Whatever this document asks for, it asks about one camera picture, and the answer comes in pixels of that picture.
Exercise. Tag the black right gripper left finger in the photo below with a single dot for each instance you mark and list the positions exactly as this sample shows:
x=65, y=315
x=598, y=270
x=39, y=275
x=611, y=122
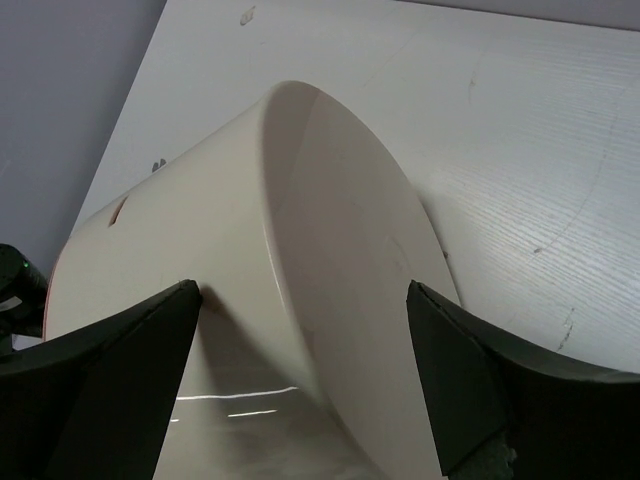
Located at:
x=96, y=403

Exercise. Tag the orange top drawer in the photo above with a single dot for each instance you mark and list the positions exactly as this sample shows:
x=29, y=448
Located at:
x=47, y=303

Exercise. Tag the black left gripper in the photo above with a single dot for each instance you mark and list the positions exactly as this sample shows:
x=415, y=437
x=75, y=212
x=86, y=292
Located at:
x=23, y=297

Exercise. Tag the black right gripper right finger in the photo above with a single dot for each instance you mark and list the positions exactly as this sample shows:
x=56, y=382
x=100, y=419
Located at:
x=501, y=407

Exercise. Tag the small white plastic piece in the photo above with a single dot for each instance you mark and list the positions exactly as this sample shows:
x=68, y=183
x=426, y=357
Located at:
x=247, y=16

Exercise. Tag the cream round drawer cabinet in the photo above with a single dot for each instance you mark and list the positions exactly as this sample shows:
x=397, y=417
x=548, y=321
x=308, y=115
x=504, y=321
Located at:
x=303, y=235

